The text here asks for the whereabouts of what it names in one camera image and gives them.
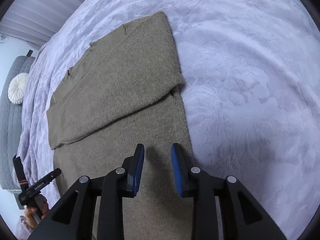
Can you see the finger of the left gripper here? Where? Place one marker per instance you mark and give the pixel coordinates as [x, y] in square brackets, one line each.
[47, 179]

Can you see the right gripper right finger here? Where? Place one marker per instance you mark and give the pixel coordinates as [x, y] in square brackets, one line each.
[217, 199]

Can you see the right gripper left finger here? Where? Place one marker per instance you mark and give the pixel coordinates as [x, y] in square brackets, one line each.
[72, 216]

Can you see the olive brown knit sweater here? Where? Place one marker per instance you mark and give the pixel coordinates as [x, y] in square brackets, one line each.
[125, 91]

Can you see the person's left hand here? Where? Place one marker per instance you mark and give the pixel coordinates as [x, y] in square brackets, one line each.
[30, 213]

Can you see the round white pleated cushion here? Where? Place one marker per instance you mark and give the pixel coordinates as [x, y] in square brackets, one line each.
[16, 89]

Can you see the lavender plush bed blanket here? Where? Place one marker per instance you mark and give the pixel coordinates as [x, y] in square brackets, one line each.
[251, 95]

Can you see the grey pleated curtain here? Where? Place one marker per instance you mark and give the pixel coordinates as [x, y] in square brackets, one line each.
[36, 21]

